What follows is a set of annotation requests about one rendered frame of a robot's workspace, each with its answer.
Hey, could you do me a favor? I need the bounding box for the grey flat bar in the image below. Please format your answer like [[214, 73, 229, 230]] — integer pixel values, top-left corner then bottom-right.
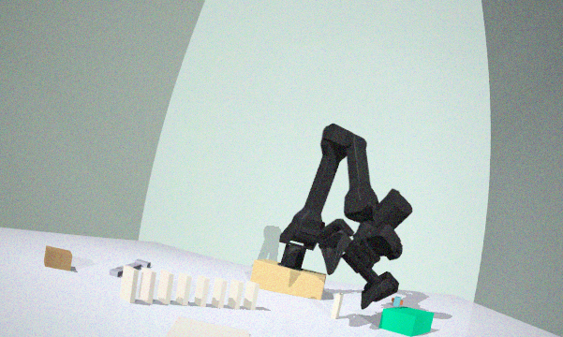
[[109, 262, 141, 277]]

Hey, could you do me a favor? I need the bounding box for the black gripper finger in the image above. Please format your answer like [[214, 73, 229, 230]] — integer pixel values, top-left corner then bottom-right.
[[319, 230, 352, 275], [361, 278, 393, 309]]

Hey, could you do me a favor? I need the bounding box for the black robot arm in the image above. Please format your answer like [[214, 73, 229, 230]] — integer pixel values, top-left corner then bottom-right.
[[277, 124, 413, 271]]

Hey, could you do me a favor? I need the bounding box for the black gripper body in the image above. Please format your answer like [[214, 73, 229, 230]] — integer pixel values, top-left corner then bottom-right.
[[315, 218, 399, 302]]

